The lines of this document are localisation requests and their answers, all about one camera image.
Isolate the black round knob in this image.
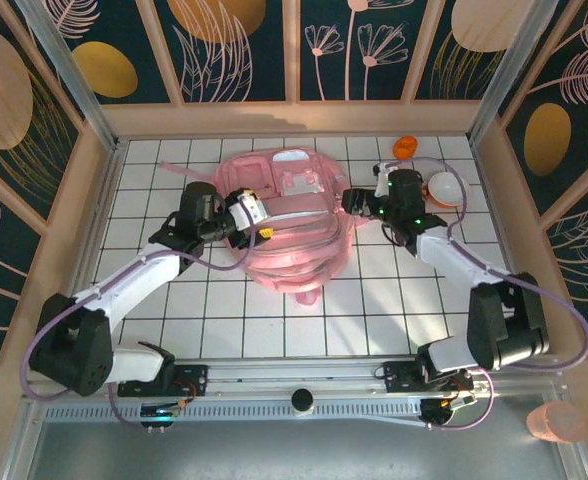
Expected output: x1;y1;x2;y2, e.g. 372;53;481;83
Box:
290;387;315;416

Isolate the white orange bowl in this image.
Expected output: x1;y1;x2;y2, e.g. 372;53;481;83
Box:
423;170;471;209

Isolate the aluminium corner post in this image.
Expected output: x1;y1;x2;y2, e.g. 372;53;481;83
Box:
466;0;561;146
13;0;121;151

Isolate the long aluminium base rail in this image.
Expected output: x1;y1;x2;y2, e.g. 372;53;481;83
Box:
21;354;575;401

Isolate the translucent pink cup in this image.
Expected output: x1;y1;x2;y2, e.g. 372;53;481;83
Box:
526;399;588;444

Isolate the white slotted cable duct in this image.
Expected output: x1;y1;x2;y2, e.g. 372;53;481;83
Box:
43;397;455;427

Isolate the small orange toy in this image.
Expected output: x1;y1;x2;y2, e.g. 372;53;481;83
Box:
392;135;419;160

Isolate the grey metal base sheet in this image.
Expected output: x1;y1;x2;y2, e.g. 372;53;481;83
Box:
21;419;583;480

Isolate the black controller box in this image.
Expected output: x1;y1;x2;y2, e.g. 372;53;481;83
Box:
138;403;184;432
420;397;478;431

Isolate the pink backpack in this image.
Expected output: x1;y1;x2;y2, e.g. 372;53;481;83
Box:
157;145;358;309

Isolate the aluminium table side rail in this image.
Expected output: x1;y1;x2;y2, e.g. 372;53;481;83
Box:
48;138;125;362
468;134;545;354

